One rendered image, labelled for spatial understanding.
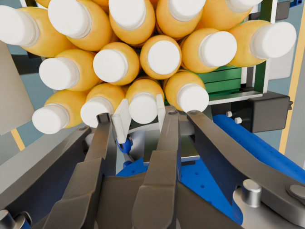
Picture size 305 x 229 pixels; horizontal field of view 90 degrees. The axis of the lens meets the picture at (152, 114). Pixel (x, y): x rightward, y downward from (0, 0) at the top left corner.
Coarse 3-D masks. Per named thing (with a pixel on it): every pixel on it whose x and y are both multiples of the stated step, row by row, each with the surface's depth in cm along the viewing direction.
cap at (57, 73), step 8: (48, 64) 18; (56, 64) 18; (64, 64) 19; (40, 72) 19; (48, 72) 19; (56, 72) 19; (64, 72) 19; (72, 72) 19; (48, 80) 19; (56, 80) 19; (64, 80) 19; (72, 80) 20; (56, 88) 19; (64, 88) 20
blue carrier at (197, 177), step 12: (132, 168) 33; (144, 168) 32; (192, 168) 30; (204, 168) 30; (192, 180) 27; (204, 180) 27; (204, 192) 25; (216, 192) 24; (216, 204) 23; (228, 204) 22; (228, 216) 21
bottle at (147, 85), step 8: (136, 80) 26; (144, 80) 24; (152, 80) 25; (128, 88) 25; (136, 88) 23; (144, 88) 22; (152, 88) 23; (160, 88) 25; (128, 96) 23; (152, 96) 22
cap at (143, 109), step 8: (136, 96) 20; (144, 96) 20; (136, 104) 20; (144, 104) 20; (152, 104) 20; (136, 112) 20; (144, 112) 20; (152, 112) 20; (136, 120) 21; (144, 120) 21; (152, 120) 21
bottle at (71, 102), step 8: (56, 96) 24; (64, 96) 24; (72, 96) 25; (80, 96) 26; (48, 104) 22; (56, 104) 22; (64, 104) 23; (72, 104) 24; (80, 104) 25; (64, 112) 23; (72, 112) 24; (72, 120) 24; (80, 120) 26; (64, 128) 25
